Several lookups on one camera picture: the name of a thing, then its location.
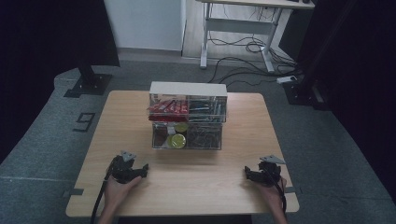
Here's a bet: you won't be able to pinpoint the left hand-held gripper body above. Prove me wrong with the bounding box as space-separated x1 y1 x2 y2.
107 150 145 185

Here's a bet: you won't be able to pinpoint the row of dark striped packets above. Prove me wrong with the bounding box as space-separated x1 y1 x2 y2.
188 98 226 122

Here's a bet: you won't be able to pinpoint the person's left hand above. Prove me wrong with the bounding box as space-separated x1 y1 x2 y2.
103 175 143 210

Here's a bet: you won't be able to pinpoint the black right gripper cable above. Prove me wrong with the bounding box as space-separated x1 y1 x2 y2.
266 167 288 216

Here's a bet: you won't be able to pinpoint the large yellow-green round container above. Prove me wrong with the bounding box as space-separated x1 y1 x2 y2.
167 133 188 149

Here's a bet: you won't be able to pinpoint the black metal stand base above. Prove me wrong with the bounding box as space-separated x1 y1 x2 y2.
282 77 332 112

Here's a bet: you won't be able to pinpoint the black floor cables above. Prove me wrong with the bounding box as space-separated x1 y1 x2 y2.
206 29 301 89

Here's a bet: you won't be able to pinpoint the pile of dark thin sachets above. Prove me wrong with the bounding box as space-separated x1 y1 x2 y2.
186 123 222 149

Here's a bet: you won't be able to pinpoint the brown packet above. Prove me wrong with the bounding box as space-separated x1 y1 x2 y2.
152 124 169 148

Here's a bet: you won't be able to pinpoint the white power strip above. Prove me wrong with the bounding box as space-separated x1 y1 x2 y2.
276 75 299 85

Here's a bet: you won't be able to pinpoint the clear acrylic organizer white top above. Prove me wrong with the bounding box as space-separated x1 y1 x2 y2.
148 80 229 151

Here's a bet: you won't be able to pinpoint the white metal desk frame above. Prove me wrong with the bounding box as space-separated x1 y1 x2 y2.
195 0 316 74

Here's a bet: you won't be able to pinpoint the stack of red packets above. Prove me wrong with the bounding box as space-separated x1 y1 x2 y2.
148 98 190 122

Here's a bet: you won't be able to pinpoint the black stand with base plate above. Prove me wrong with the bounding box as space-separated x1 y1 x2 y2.
63 60 113 99

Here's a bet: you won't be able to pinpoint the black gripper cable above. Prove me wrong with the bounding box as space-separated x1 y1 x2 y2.
266 167 288 216
90 158 117 224

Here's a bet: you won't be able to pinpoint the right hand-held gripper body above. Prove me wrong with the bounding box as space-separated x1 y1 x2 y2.
252 155 287 188

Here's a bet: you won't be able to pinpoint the small yellow-green round container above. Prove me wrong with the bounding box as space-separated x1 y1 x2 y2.
174 121 190 134

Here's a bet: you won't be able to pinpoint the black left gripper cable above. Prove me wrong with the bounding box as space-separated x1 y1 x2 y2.
90 158 117 224

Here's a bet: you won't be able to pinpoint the black curtain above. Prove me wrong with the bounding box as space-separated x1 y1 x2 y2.
0 0 121 164
278 0 396 202

